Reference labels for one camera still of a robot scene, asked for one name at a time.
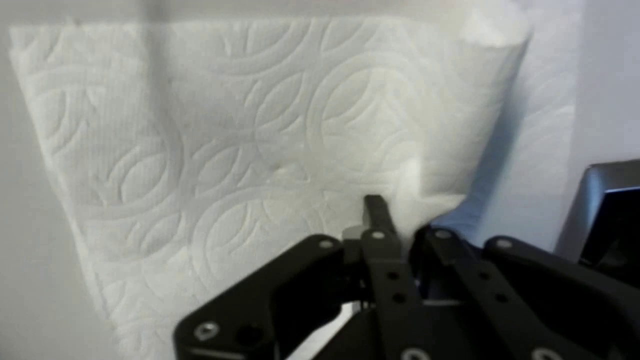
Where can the white embossed paper towel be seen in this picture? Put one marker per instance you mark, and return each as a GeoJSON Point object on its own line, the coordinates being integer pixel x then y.
{"type": "Point", "coordinates": [232, 146]}

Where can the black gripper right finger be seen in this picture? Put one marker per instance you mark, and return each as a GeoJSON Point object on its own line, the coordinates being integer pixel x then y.
{"type": "Point", "coordinates": [533, 293]}

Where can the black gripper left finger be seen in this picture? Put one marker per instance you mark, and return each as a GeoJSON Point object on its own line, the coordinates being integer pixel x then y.
{"type": "Point", "coordinates": [301, 293]}

